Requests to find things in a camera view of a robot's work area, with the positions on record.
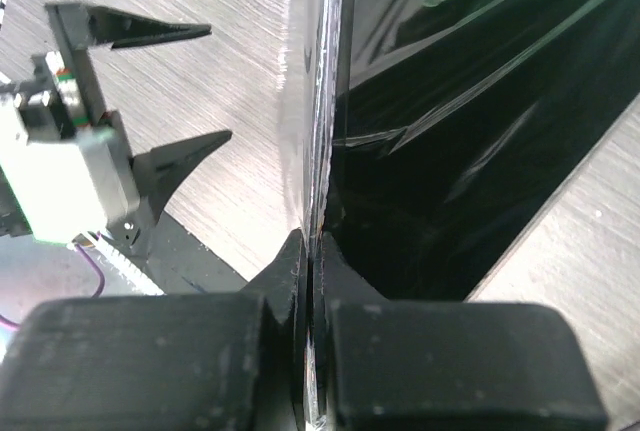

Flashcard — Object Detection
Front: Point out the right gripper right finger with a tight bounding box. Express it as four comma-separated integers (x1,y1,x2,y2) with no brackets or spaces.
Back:
314,234,608,430

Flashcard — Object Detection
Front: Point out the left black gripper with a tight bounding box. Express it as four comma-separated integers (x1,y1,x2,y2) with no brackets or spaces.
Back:
45,2,233,258

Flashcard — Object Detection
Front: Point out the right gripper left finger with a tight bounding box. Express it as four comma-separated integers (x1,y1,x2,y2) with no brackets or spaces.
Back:
1,230,304,430

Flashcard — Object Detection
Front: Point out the black notebook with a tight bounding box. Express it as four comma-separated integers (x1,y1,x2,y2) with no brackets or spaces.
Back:
274,0,640,302

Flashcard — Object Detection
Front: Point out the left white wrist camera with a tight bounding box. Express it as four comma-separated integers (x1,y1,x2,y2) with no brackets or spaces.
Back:
1,51,127,244

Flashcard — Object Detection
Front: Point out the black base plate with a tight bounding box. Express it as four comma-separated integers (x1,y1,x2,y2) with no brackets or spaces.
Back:
133,212,248,294

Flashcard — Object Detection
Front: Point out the white cable duct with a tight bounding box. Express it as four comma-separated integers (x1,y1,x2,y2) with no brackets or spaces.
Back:
88,235,164,296

